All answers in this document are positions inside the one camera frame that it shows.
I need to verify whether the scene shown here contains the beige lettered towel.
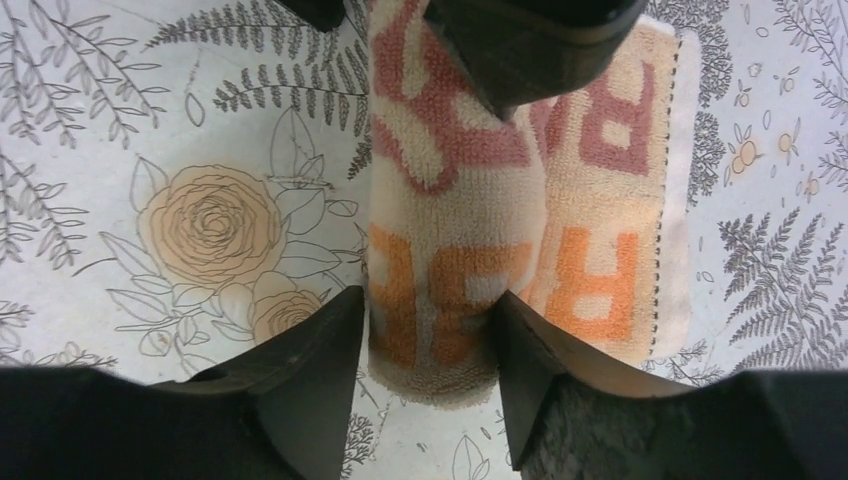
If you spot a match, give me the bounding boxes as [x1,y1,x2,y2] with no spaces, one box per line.
[367,1,701,408]

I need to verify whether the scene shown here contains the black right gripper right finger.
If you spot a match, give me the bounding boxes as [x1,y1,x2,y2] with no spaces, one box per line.
[493,293,847,479]

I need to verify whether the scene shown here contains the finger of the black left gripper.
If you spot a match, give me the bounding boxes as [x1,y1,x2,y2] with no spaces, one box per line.
[276,0,346,32]
[423,0,646,121]

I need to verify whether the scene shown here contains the floral table cloth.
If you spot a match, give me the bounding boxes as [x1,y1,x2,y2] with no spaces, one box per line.
[0,0,848,480]

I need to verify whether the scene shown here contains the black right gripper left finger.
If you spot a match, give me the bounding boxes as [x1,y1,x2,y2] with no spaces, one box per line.
[1,286,364,479]

